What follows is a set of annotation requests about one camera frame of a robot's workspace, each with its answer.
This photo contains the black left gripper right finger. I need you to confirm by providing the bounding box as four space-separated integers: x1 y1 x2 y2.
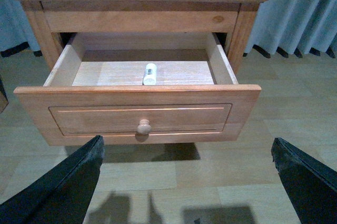
271 138 336 223

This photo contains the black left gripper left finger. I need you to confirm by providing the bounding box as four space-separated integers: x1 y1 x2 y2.
1 135 104 223

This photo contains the wooden drawer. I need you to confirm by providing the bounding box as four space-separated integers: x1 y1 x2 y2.
14 33 261 145

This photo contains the white medicine bottle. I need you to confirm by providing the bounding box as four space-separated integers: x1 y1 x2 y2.
143 63 157 85

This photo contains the light grey curtain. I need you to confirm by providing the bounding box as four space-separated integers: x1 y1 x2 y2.
1 0 336 54

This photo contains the wooden nightstand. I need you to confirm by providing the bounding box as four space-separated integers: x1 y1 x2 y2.
18 0 268 72

